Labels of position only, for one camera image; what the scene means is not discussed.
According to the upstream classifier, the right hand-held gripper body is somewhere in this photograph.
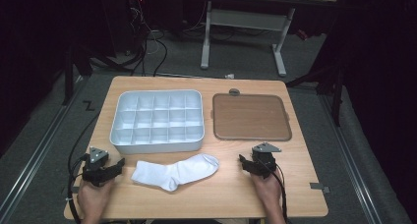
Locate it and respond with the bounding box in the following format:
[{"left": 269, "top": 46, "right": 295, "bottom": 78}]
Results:
[{"left": 249, "top": 141, "right": 282, "bottom": 180}]

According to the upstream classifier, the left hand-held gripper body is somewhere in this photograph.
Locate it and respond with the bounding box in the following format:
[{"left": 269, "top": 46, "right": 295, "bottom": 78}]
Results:
[{"left": 81, "top": 146, "right": 116, "bottom": 188}]

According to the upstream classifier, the white divided storage box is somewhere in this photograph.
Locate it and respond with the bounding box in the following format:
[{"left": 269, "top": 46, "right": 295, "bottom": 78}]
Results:
[{"left": 109, "top": 88, "right": 207, "bottom": 155}]

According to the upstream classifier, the white sock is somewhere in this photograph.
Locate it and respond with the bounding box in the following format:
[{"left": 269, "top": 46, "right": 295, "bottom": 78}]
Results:
[{"left": 130, "top": 152, "right": 220, "bottom": 193}]

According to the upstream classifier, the person's left hand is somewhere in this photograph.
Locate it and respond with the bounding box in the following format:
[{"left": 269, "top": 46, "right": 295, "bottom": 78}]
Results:
[{"left": 76, "top": 179, "right": 116, "bottom": 216}]

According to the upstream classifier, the person's right hand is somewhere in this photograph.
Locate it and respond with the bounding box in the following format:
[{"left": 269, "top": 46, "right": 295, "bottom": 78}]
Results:
[{"left": 250, "top": 168, "right": 285, "bottom": 215}]

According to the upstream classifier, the grey tape piece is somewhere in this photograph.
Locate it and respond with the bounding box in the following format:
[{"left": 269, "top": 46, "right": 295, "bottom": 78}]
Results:
[
  {"left": 62, "top": 186, "right": 81, "bottom": 196},
  {"left": 309, "top": 182, "right": 331, "bottom": 195}
]

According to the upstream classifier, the brown tray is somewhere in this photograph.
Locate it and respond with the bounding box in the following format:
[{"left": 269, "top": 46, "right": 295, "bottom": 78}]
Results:
[{"left": 211, "top": 92, "right": 293, "bottom": 142}]

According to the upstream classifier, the black stand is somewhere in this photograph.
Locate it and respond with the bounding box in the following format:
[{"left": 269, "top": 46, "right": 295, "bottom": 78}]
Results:
[
  {"left": 61, "top": 42, "right": 94, "bottom": 106},
  {"left": 284, "top": 62, "right": 346, "bottom": 128}
]

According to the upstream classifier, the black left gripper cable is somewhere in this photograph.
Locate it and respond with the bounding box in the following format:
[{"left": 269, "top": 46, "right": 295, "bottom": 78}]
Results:
[{"left": 66, "top": 153, "right": 91, "bottom": 224}]

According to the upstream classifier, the black floor cable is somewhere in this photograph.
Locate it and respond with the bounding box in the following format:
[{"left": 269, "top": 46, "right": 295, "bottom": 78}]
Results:
[{"left": 67, "top": 111, "right": 100, "bottom": 166}]

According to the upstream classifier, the metal floor rail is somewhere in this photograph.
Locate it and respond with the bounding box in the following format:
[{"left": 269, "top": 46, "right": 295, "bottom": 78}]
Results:
[
  {"left": 318, "top": 92, "right": 384, "bottom": 224},
  {"left": 0, "top": 76, "right": 87, "bottom": 224}
]

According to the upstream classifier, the bundle of floor cables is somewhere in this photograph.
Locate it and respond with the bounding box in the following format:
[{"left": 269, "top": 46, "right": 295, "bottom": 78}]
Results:
[{"left": 126, "top": 0, "right": 169, "bottom": 78}]

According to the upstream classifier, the wooden desk with white frame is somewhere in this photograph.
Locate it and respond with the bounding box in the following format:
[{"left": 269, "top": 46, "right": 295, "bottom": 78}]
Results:
[{"left": 200, "top": 0, "right": 339, "bottom": 79}]

